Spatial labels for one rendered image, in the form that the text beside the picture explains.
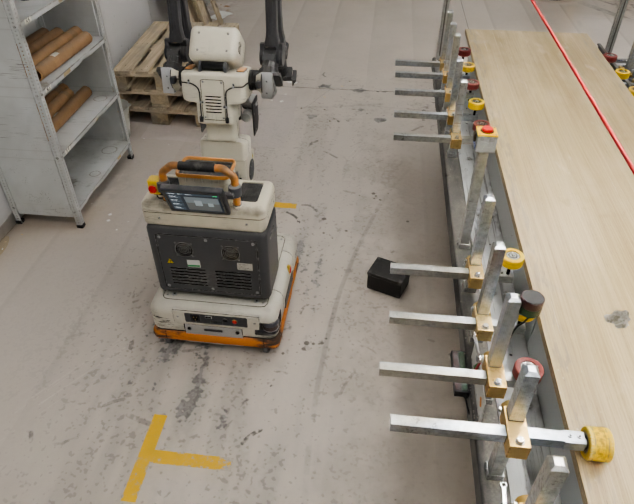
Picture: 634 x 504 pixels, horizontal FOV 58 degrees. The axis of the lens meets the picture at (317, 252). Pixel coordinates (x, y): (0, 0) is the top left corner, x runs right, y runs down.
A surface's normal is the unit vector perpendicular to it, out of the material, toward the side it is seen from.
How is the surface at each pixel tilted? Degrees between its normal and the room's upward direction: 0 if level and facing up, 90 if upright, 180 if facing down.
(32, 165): 90
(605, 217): 0
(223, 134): 82
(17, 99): 90
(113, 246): 0
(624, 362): 0
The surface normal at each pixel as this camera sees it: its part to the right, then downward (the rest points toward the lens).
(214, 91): -0.12, 0.51
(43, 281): 0.00, -0.77
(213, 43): -0.09, -0.06
